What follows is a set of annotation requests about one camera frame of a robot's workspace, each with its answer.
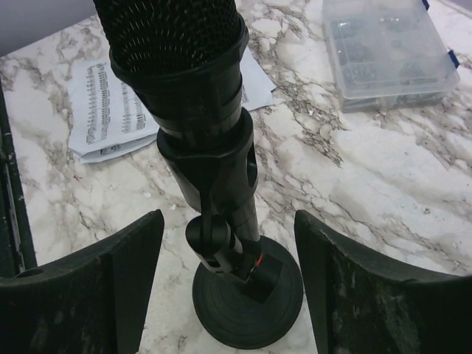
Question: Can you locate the clear plastic organizer box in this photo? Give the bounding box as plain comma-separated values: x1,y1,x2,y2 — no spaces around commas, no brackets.
322,1,459,113

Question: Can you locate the black mounting rail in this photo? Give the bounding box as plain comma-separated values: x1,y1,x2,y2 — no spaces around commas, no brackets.
1,97,37,278

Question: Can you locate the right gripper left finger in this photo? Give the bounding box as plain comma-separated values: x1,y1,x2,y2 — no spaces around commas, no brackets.
1,210,164,353

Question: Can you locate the sheet music page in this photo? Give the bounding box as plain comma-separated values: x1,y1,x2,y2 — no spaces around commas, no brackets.
72,49,276,165
68,60,159,164

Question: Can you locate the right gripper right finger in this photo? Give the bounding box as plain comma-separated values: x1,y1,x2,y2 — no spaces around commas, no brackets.
294,210,471,353

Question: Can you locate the black microphone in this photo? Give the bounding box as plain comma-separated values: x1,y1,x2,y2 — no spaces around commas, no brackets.
91,0,259,255

